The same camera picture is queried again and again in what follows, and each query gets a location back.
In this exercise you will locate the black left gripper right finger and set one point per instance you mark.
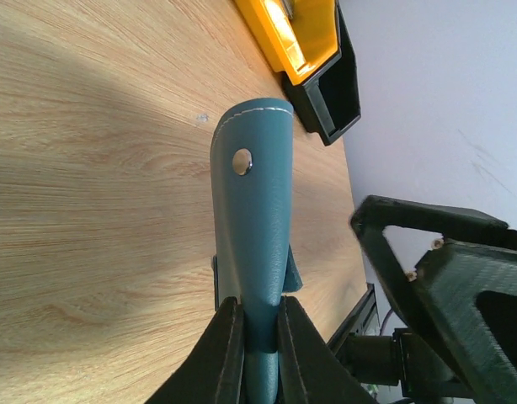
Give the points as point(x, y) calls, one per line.
point(309, 371)

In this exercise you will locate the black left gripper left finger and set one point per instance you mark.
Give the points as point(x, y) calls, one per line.
point(213, 371)

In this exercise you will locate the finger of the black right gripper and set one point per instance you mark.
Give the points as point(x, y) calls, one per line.
point(462, 298)

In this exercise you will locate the teal leather card holder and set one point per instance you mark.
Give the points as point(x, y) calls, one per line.
point(251, 160)

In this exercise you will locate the black bin left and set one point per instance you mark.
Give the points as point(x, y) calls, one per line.
point(328, 102)

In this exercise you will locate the yellow middle bin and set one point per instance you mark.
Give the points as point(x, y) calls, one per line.
point(297, 37)

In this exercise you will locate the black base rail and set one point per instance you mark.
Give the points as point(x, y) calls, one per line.
point(362, 320)

